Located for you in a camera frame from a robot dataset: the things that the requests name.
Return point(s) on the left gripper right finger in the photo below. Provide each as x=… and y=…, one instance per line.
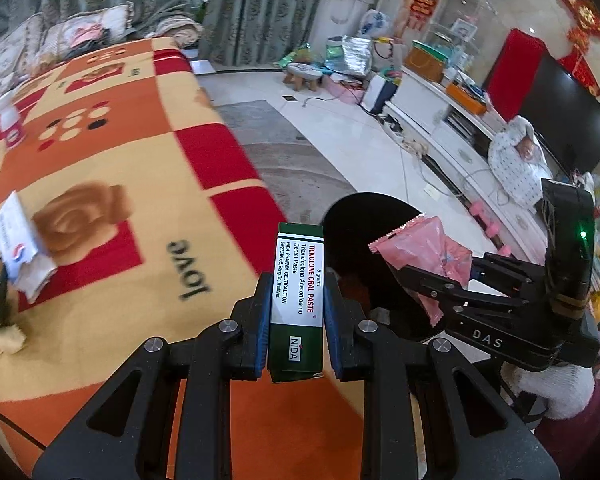
x=341, y=318

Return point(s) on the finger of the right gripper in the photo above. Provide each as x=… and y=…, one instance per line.
x=420, y=279

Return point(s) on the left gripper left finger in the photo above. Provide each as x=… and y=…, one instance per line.
x=250, y=347

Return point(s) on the green white oral paste box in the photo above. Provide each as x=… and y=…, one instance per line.
x=295, y=350

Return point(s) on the pink plastic wrapper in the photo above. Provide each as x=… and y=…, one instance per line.
x=423, y=244

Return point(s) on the white Lexapro tablet box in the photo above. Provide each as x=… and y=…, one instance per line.
x=29, y=266

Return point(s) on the black round trash bin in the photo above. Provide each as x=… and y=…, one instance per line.
x=349, y=226

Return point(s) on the right hand white glove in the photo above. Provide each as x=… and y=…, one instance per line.
x=566, y=389

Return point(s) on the pink dumbbell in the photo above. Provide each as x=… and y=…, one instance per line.
x=490, y=227

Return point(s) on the grey round rug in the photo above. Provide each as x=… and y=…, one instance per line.
x=303, y=182

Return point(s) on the baby doll in white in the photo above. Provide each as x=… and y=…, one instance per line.
x=518, y=162

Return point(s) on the white tv cabinet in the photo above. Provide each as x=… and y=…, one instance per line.
x=451, y=143

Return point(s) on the orange red patterned blanket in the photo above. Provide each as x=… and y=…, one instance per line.
x=155, y=217

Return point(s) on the black flat television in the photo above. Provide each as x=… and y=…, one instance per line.
x=565, y=116

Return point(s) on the small wooden stool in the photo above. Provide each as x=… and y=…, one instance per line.
x=300, y=75

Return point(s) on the red chinese knot decoration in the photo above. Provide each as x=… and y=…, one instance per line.
x=586, y=25

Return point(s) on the silver foil bag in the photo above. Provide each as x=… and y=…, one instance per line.
x=357, y=56

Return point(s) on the green patterned curtain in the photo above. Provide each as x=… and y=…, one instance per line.
x=254, y=32

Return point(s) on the white pink pill bottle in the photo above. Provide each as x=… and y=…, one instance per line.
x=11, y=125

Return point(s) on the cream frilled pillow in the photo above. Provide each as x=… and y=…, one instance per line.
x=110, y=26

